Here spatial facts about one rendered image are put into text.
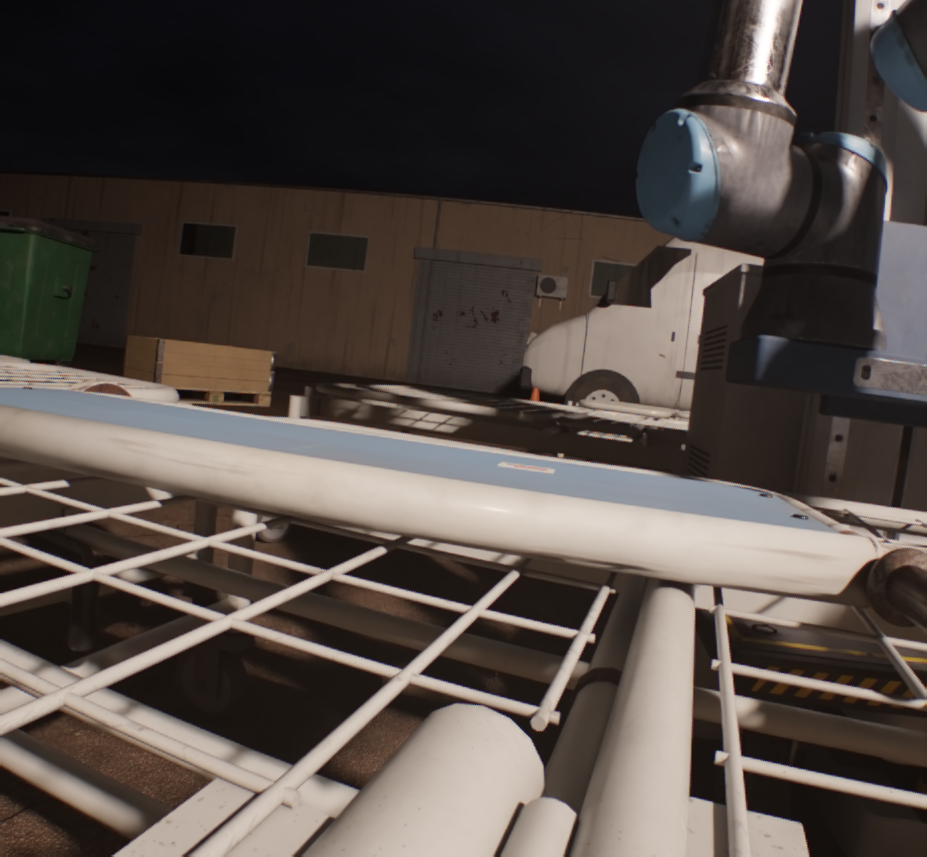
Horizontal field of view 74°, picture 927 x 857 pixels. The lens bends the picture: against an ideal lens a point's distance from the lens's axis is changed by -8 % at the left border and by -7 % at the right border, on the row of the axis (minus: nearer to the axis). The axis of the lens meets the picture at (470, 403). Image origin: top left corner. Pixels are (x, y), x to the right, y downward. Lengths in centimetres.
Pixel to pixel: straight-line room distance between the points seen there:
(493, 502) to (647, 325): 714
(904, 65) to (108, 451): 68
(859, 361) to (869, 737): 51
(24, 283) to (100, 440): 581
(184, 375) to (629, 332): 457
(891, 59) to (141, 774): 118
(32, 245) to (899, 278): 592
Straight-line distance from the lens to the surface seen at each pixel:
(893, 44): 69
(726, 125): 84
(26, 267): 623
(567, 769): 24
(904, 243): 114
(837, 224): 93
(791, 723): 53
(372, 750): 112
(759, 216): 86
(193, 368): 631
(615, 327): 744
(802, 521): 41
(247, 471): 38
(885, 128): 122
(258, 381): 664
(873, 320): 93
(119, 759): 110
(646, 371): 741
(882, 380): 93
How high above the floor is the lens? 60
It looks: 3 degrees down
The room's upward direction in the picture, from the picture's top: 7 degrees clockwise
